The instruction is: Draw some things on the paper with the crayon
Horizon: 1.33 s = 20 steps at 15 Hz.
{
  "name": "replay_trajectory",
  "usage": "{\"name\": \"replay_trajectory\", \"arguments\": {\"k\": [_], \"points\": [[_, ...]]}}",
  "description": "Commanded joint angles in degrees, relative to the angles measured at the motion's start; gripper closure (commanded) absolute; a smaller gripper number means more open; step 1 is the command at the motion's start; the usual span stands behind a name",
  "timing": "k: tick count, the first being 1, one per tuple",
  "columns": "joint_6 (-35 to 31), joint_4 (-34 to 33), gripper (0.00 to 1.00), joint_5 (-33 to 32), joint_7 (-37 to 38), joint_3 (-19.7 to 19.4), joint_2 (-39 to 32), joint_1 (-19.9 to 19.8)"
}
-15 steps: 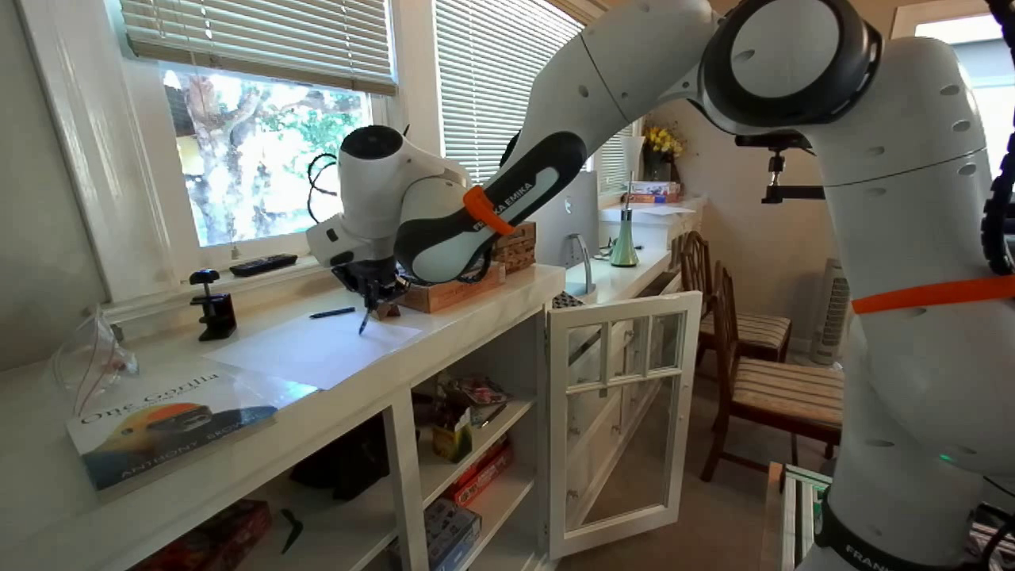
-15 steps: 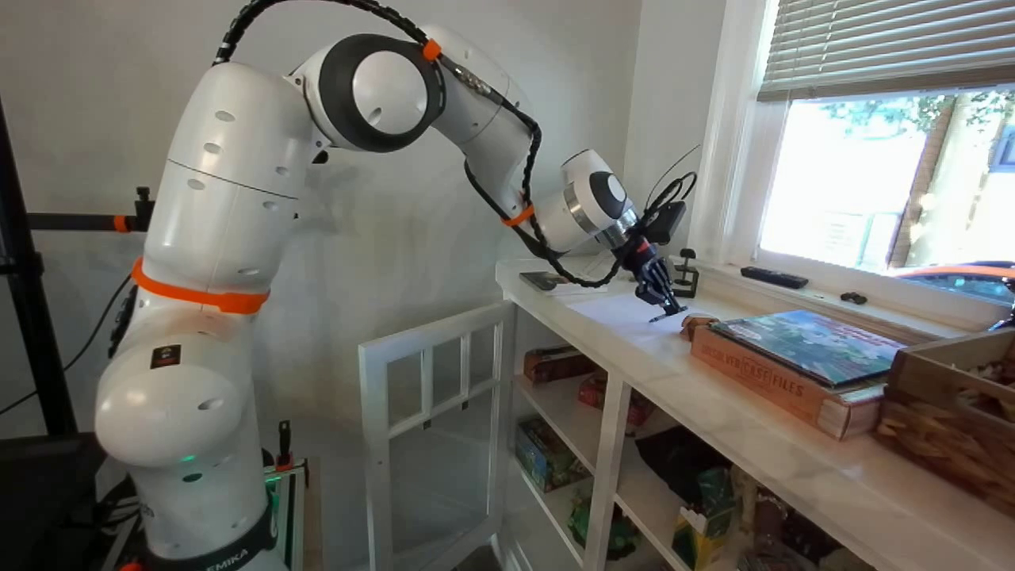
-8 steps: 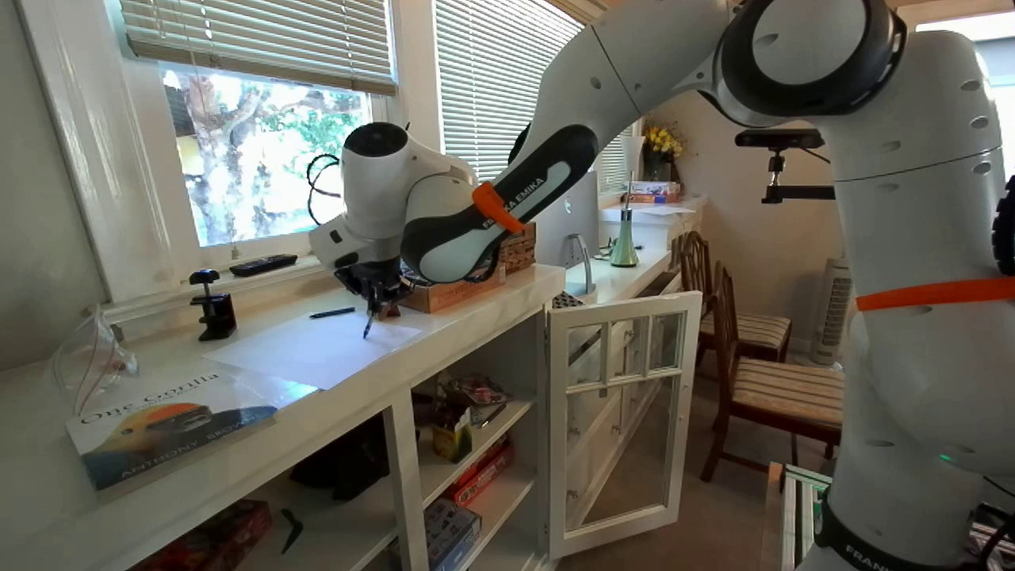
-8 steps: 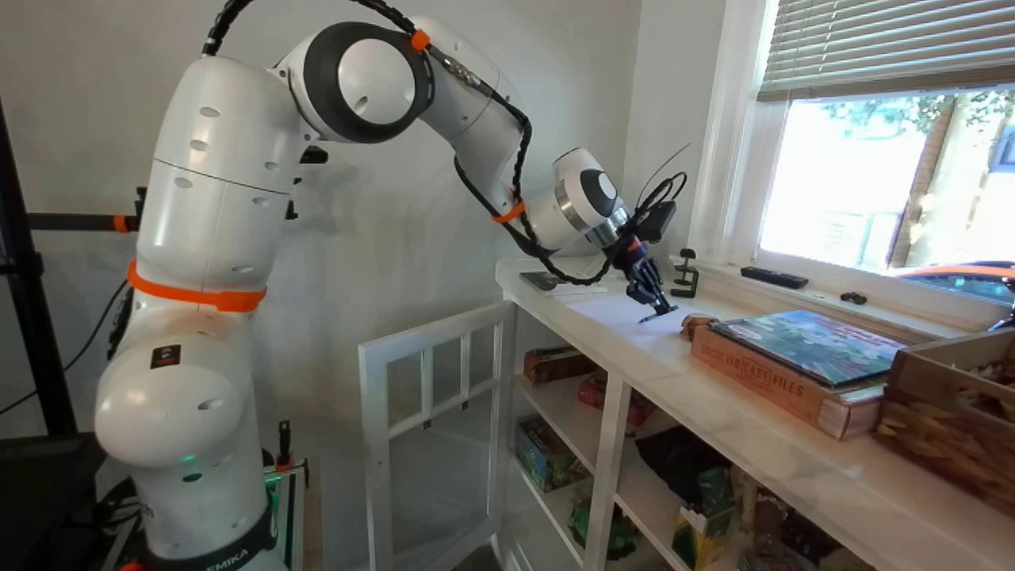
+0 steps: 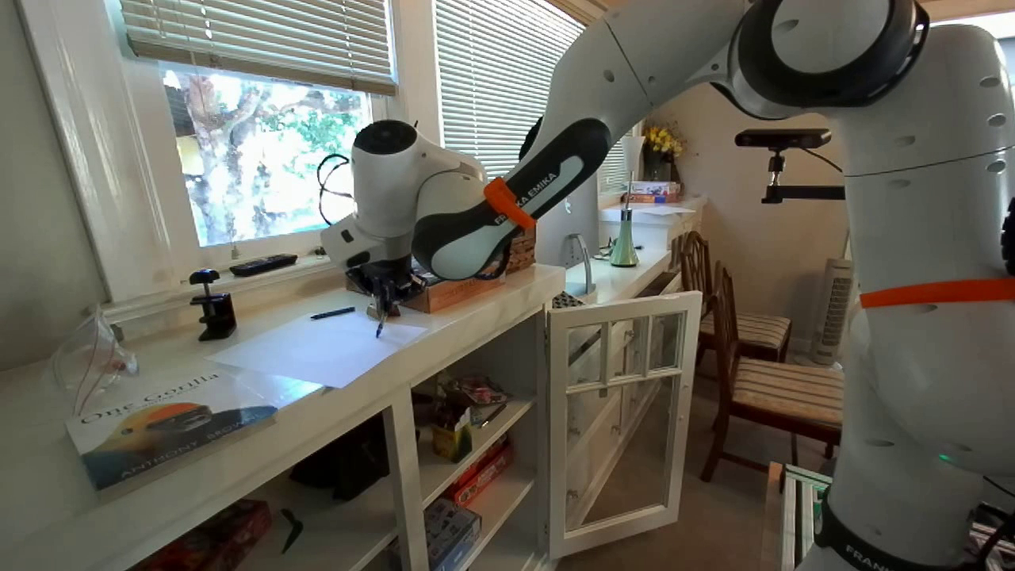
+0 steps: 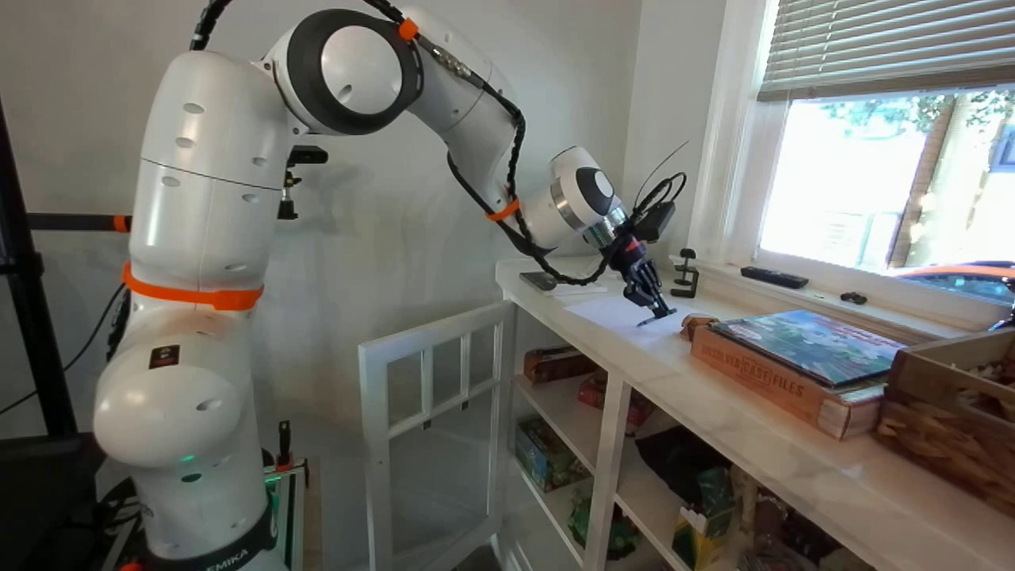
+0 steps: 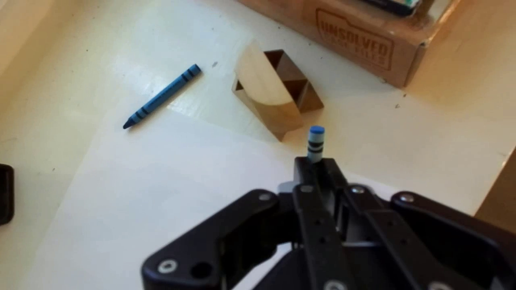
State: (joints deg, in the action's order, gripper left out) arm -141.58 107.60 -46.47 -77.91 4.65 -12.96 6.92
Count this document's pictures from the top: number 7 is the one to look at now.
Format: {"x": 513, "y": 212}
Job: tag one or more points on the light blue crayon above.
{"x": 316, "y": 142}

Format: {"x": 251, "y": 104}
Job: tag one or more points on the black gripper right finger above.
{"x": 419, "y": 247}

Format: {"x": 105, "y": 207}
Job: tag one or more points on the black clamp mount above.
{"x": 5, "y": 194}

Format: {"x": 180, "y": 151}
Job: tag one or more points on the dark blue crayon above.
{"x": 161, "y": 97}

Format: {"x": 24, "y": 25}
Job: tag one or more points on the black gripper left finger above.
{"x": 251, "y": 247}

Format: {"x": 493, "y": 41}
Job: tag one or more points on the white paper sheet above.
{"x": 187, "y": 188}

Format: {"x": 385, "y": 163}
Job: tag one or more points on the brown cardboard game box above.
{"x": 348, "y": 38}

